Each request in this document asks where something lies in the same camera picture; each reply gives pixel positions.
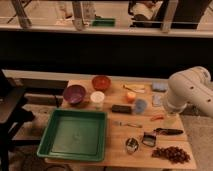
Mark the metal square measuring cup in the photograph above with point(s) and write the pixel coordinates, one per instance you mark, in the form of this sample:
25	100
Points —
149	139

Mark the yellow banana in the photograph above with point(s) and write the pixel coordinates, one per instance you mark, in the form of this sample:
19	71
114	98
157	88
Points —
135	88

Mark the silver fork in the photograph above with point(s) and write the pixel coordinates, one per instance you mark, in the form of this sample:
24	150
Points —
127	124

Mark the orange fruit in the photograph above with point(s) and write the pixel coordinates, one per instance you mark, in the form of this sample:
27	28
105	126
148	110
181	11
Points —
130	97

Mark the black rectangular block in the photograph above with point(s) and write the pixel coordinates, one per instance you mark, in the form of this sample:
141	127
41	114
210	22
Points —
121	109

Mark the green plastic tray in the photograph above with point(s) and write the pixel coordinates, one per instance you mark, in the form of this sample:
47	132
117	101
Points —
78	135

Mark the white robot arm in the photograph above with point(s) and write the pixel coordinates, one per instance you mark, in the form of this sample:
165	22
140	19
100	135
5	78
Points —
189	86

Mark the purple bowl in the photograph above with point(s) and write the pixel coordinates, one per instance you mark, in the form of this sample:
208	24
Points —
74	94

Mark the round metal cup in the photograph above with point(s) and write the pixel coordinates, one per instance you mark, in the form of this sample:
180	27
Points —
131	145

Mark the brown grape bunch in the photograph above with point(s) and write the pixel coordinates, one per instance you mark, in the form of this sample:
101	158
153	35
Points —
172	153

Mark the white plastic cup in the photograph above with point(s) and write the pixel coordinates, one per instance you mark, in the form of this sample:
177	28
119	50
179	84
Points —
97	98

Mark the grey small cloth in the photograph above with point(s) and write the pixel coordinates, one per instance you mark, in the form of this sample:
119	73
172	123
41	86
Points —
156	100

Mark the red bowl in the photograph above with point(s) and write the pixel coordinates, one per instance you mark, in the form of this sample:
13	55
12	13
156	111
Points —
101	82

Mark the green background box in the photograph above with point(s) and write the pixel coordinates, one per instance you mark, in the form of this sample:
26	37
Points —
105	22

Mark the blue round sponge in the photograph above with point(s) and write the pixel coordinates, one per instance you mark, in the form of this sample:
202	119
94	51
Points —
140	106

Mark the black side table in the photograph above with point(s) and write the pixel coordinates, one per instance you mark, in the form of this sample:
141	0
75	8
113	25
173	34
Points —
12	117

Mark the black handled knife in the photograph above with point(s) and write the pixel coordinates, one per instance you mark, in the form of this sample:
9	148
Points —
164	131

